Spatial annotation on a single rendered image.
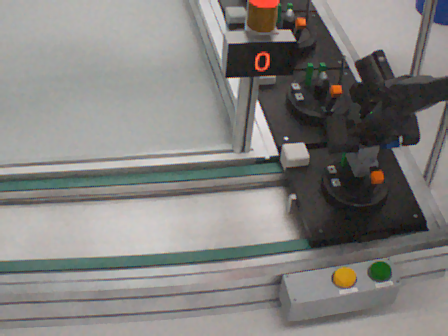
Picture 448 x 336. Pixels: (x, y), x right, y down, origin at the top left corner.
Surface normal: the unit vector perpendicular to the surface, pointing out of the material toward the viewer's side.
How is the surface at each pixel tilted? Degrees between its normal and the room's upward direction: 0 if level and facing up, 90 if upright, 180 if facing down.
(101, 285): 0
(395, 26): 0
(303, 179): 0
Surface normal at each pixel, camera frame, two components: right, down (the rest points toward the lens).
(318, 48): 0.07, -0.77
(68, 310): 0.19, 0.63
